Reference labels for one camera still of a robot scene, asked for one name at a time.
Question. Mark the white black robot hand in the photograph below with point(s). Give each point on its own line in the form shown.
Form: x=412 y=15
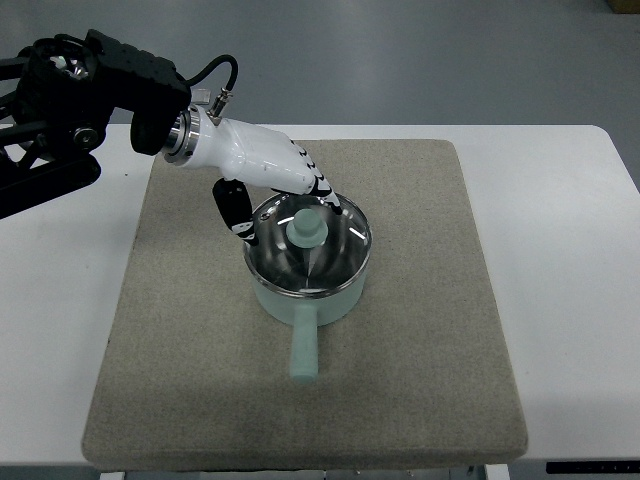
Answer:
x=245 y=154

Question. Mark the glass lid with green knob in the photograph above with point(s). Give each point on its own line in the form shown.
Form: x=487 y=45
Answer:
x=305 y=249

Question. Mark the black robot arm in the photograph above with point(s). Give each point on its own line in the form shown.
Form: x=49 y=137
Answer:
x=67 y=89

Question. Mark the upper metal floor plate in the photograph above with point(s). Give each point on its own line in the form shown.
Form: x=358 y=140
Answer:
x=201 y=95

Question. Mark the mint green saucepan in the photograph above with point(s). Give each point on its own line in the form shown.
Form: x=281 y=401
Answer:
x=305 y=300

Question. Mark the grey felt mat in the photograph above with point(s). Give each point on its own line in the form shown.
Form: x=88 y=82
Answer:
x=198 y=376

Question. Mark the cardboard box corner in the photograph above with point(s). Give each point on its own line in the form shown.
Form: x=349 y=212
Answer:
x=624 y=6

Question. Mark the black table control panel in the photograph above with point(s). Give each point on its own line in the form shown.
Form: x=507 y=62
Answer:
x=593 y=467

